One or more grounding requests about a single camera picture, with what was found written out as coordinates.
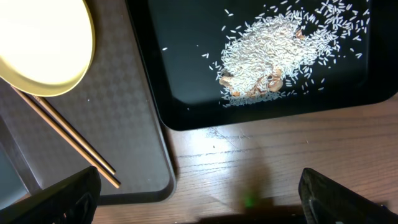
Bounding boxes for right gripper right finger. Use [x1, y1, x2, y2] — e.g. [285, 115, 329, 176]
[298, 168, 397, 224]

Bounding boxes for black waste tray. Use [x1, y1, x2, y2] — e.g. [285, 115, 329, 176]
[127, 1, 397, 131]

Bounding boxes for rice food scraps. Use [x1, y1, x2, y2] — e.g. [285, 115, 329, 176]
[161, 0, 371, 108]

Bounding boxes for yellow round plate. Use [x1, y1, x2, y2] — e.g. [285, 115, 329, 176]
[1, 0, 95, 96]

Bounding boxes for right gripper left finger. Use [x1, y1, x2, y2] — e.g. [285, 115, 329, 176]
[1, 166, 101, 224]

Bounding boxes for dark brown serving tray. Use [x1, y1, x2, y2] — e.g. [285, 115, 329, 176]
[1, 1, 176, 205]

